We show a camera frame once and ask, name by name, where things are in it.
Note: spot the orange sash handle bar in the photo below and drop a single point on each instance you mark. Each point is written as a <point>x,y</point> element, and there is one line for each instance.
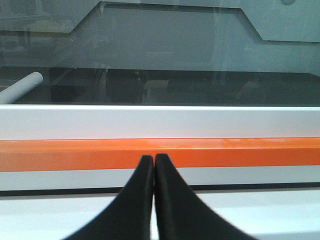
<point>98,154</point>

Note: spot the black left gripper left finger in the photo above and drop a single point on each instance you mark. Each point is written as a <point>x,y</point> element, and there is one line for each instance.
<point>128,216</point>

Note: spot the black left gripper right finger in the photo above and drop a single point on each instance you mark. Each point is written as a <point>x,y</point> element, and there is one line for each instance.
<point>181,215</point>

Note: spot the white fume hood frame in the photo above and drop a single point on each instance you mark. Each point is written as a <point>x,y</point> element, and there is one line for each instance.
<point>267,215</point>

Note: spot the white paper roll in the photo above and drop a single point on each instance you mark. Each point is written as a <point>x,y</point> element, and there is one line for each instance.
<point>20,88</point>

